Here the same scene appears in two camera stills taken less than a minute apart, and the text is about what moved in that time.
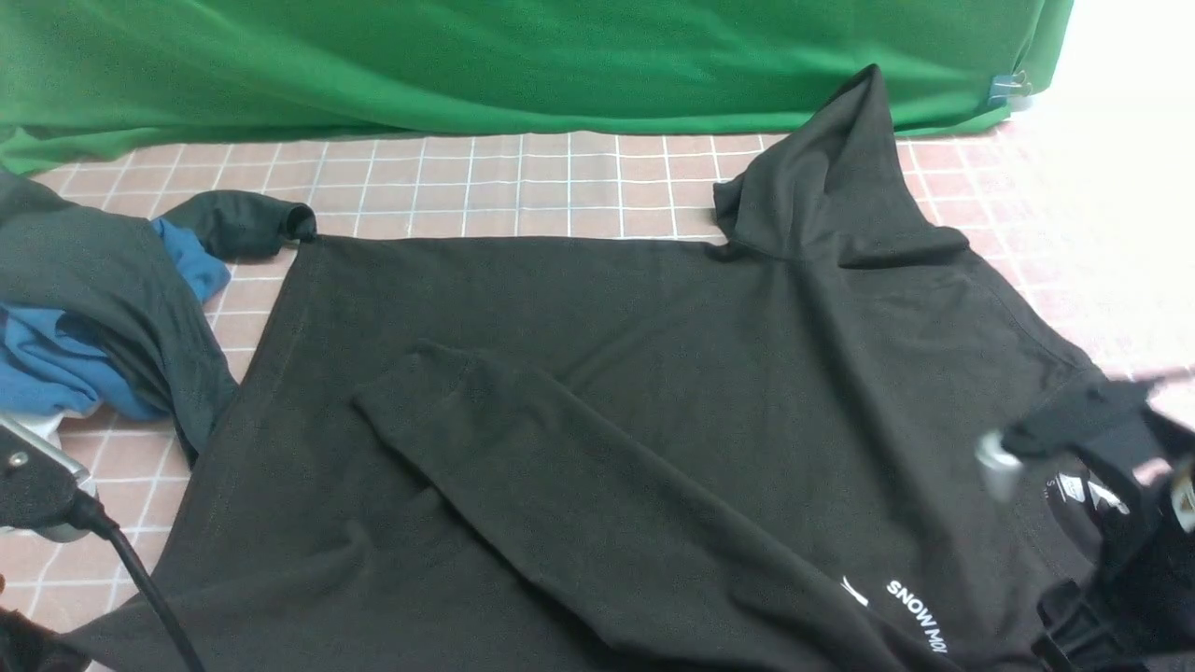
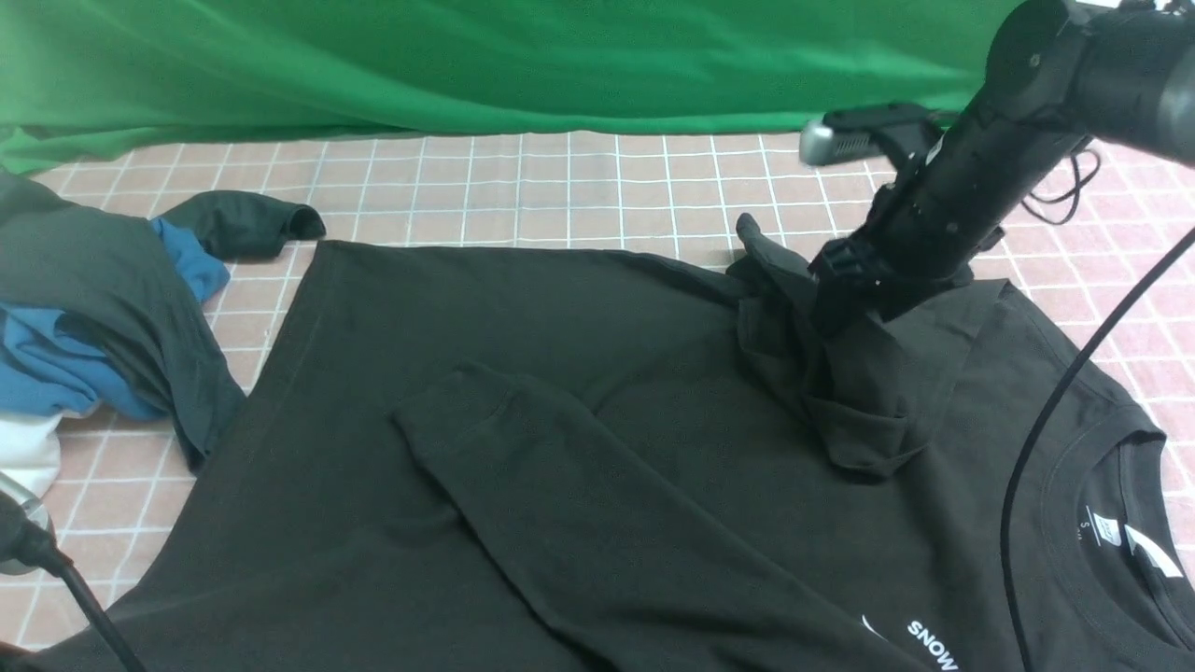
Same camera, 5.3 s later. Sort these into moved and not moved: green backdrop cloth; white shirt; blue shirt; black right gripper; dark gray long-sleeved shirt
Moved: dark gray long-sleeved shirt; black right gripper; white shirt
Not moved: green backdrop cloth; blue shirt
